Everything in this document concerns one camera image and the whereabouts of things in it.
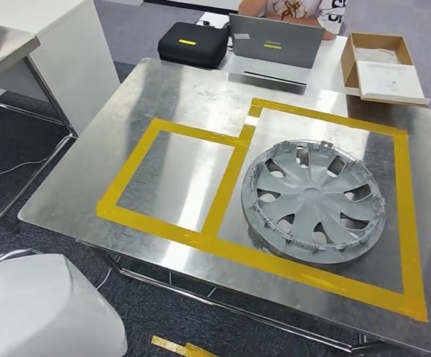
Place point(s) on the stainless steel side table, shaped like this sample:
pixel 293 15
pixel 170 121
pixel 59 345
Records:
pixel 3 54

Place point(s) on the white box lid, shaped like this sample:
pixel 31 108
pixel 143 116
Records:
pixel 390 81

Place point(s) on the brown cardboard box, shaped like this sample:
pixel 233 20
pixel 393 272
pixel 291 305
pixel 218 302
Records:
pixel 349 59

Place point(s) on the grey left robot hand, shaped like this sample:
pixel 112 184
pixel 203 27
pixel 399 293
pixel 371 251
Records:
pixel 5 254

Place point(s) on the person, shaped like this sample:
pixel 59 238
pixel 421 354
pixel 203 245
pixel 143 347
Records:
pixel 297 9

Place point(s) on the white padding sheet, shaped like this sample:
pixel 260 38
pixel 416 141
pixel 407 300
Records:
pixel 376 54

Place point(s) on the grey wheel hubcap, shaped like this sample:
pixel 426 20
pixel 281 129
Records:
pixel 312 197

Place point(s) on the black zip case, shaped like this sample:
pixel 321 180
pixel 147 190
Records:
pixel 193 49

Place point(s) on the stainless steel workbench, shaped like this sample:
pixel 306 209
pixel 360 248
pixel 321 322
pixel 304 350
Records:
pixel 89 172

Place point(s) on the white plastic shell part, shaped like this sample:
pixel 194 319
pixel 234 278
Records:
pixel 45 310

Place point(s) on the grey laptop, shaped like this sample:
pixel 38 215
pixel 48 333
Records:
pixel 275 44

